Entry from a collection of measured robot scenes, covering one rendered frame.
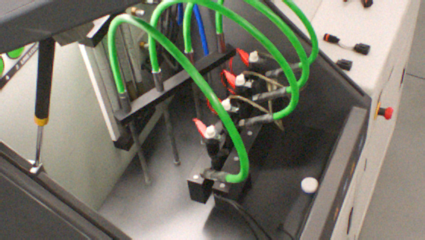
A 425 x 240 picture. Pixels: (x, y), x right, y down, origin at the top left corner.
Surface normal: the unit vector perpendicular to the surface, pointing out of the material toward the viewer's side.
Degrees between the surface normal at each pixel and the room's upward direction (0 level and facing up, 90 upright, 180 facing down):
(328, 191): 0
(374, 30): 0
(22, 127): 90
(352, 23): 0
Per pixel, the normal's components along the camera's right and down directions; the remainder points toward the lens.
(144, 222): -0.10, -0.66
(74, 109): 0.91, 0.25
